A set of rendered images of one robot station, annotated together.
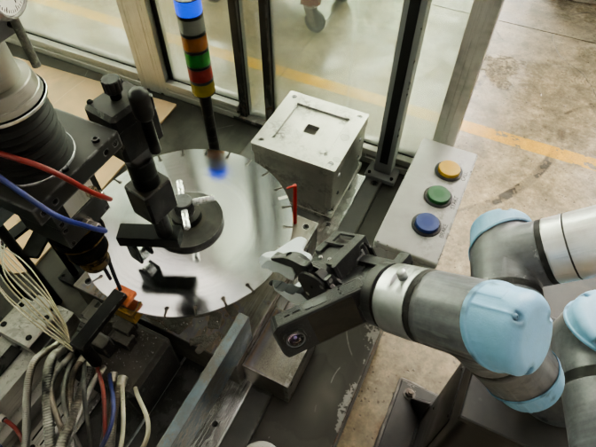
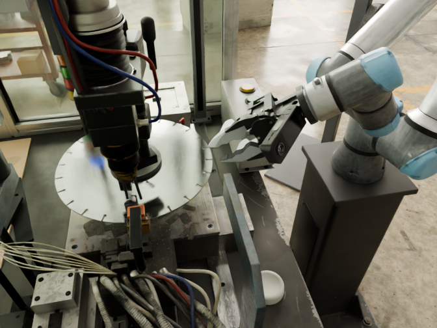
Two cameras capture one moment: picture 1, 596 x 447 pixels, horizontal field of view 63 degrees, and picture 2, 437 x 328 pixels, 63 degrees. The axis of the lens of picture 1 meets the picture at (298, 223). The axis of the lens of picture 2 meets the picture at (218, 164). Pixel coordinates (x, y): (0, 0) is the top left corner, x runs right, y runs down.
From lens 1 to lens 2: 0.40 m
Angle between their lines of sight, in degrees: 27
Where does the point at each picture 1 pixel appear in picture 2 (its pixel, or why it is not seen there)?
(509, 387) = (388, 109)
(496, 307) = (378, 55)
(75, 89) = not seen: outside the picture
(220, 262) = (177, 170)
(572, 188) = not seen: hidden behind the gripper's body
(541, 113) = not seen: hidden behind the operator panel
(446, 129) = (229, 71)
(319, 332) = (288, 140)
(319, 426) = (278, 248)
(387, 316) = (323, 103)
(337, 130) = (172, 94)
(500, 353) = (393, 71)
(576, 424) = (396, 150)
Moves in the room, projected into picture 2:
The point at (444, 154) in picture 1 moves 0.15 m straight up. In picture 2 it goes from (238, 83) to (240, 36)
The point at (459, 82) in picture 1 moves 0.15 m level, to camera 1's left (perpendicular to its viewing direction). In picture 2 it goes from (229, 40) to (188, 52)
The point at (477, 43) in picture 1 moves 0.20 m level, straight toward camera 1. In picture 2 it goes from (233, 12) to (255, 38)
